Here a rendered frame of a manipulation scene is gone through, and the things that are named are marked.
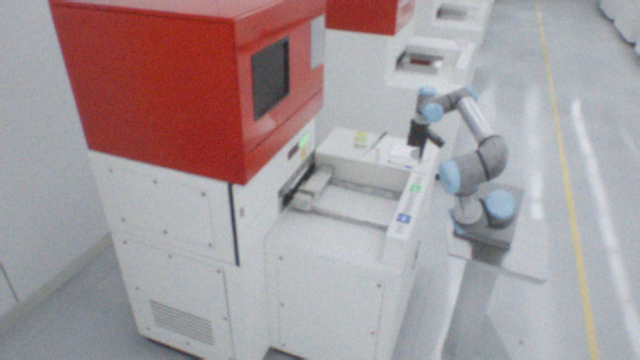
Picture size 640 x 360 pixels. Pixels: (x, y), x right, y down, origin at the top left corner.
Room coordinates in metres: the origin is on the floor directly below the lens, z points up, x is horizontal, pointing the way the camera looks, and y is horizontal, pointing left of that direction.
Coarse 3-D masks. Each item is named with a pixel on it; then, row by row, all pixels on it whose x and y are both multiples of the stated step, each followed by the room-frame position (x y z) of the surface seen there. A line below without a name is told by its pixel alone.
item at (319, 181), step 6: (318, 174) 2.05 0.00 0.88; (324, 174) 2.05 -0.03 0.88; (330, 174) 2.06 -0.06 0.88; (312, 180) 1.99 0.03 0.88; (318, 180) 1.99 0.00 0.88; (324, 180) 1.99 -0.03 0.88; (312, 186) 1.93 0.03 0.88; (318, 186) 1.94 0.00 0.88; (324, 186) 1.97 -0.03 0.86; (318, 192) 1.89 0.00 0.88; (312, 198) 1.83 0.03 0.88; (294, 204) 1.78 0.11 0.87; (300, 204) 1.77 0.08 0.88; (306, 210) 1.76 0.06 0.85
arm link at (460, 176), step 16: (448, 160) 1.35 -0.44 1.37; (464, 160) 1.31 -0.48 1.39; (480, 160) 1.30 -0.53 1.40; (448, 176) 1.29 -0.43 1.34; (464, 176) 1.28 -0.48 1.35; (480, 176) 1.27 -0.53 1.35; (448, 192) 1.29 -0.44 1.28; (464, 192) 1.30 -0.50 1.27; (464, 208) 1.41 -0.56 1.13; (480, 208) 1.49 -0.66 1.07; (464, 224) 1.47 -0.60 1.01; (480, 224) 1.49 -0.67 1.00
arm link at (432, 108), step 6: (444, 96) 1.71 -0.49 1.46; (420, 102) 1.76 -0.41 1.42; (426, 102) 1.71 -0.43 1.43; (432, 102) 1.70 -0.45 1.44; (438, 102) 1.69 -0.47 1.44; (444, 102) 1.68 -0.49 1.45; (420, 108) 1.74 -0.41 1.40; (426, 108) 1.67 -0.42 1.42; (432, 108) 1.66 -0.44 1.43; (438, 108) 1.66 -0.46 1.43; (444, 108) 1.68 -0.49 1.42; (450, 108) 1.68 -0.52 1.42; (426, 114) 1.66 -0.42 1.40; (432, 114) 1.66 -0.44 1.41; (438, 114) 1.66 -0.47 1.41; (432, 120) 1.66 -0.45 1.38; (438, 120) 1.66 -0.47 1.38
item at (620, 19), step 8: (624, 0) 9.71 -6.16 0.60; (632, 0) 9.12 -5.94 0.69; (624, 8) 9.50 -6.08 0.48; (632, 8) 8.93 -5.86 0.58; (616, 16) 9.88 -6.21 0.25; (624, 16) 9.29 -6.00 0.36; (632, 16) 8.73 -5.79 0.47; (616, 24) 9.69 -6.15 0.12; (624, 24) 9.08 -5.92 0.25; (632, 24) 8.55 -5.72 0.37; (624, 32) 8.88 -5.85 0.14; (632, 32) 8.42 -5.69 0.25; (632, 40) 8.40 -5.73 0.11
